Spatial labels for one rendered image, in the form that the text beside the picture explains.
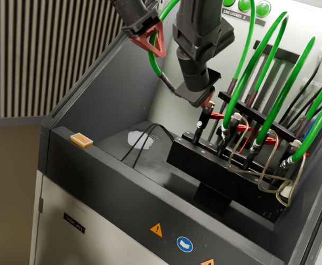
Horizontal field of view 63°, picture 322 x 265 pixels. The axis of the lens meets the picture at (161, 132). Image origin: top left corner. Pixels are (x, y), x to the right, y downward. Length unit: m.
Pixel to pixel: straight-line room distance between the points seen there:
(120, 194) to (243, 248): 0.30
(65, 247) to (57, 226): 0.07
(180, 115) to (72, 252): 0.64
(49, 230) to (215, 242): 0.56
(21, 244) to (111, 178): 1.09
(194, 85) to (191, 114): 0.49
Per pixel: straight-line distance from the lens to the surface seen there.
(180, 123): 1.12
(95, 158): 0.67
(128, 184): 0.63
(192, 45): 0.48
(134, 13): 0.61
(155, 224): 0.64
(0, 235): 1.74
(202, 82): 0.61
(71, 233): 0.88
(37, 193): 0.92
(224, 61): 1.02
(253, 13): 0.87
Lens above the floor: 1.33
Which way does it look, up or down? 27 degrees down
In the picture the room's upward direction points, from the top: 18 degrees clockwise
